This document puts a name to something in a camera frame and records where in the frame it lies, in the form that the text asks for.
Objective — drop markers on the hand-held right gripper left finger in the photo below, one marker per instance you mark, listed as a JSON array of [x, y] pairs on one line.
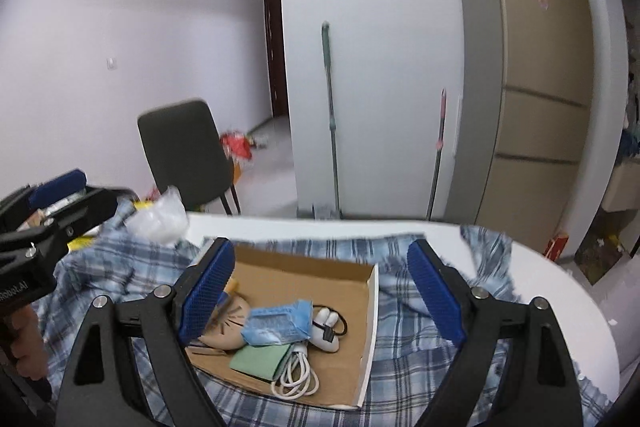
[[207, 292]]

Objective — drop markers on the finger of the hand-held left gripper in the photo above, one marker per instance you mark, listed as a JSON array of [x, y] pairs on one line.
[[85, 212], [57, 187]]

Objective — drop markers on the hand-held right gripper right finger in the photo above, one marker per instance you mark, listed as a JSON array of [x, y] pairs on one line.
[[435, 292]]

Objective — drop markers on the beige round puff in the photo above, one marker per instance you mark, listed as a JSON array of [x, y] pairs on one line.
[[227, 322]]

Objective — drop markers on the blue face mask pack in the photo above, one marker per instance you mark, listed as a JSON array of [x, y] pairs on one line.
[[277, 322]]

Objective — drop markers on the green paper sheet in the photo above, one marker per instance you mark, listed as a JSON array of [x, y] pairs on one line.
[[255, 362]]

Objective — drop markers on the cardboard box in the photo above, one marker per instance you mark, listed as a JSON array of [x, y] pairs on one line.
[[320, 272]]

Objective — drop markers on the person's left hand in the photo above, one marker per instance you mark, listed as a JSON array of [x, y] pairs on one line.
[[30, 347]]

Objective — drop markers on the blue plaid blanket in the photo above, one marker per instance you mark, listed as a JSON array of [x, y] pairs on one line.
[[410, 347]]

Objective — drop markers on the white plastic bag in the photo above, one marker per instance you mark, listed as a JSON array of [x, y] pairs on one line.
[[157, 217]]

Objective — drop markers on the dark chair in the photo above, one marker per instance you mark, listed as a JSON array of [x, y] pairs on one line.
[[182, 152]]

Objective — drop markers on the red box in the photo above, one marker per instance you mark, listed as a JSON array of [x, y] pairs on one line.
[[557, 247]]

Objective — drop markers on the red bag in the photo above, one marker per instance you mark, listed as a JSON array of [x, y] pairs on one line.
[[237, 146]]

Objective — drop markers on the grey mop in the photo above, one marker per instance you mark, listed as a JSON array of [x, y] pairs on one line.
[[330, 107]]

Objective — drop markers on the beige refrigerator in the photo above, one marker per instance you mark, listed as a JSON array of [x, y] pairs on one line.
[[535, 82]]

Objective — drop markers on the dark wooden door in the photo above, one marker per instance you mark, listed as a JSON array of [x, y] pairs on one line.
[[276, 57]]

